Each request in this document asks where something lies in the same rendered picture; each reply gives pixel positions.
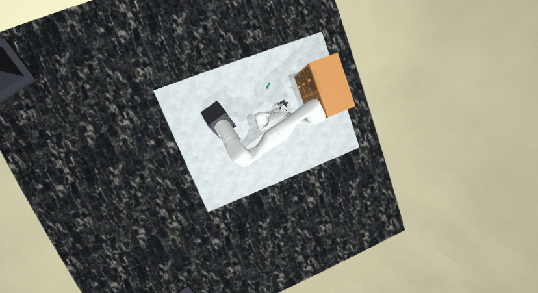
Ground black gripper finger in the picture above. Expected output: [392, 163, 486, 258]
[278, 100, 290, 107]

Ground brown wooden chest of drawers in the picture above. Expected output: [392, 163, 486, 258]
[294, 53, 355, 118]

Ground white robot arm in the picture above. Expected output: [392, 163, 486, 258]
[214, 99, 326, 167]

